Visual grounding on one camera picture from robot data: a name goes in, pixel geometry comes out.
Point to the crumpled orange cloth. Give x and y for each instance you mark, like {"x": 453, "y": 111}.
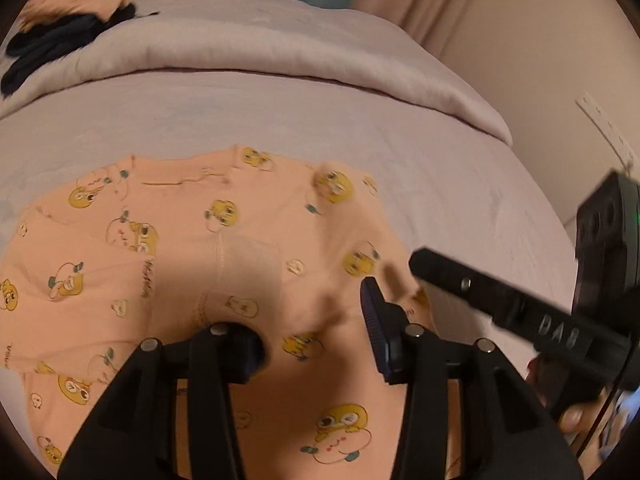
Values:
{"x": 75, "y": 0}

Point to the folded pale duvet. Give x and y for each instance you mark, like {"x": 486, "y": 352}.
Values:
{"x": 250, "y": 45}

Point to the orange cartoon print garment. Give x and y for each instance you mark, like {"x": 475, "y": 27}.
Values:
{"x": 200, "y": 230}

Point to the white power strip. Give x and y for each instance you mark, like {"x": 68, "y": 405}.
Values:
{"x": 605, "y": 125}

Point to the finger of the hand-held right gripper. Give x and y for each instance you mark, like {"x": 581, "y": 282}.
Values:
{"x": 470, "y": 287}

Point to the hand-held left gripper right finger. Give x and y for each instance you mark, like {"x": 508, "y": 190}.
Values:
{"x": 374, "y": 330}

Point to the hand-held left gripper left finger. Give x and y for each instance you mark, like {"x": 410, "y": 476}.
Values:
{"x": 241, "y": 360}

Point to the person's right hand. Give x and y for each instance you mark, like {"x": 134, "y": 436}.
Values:
{"x": 580, "y": 417}

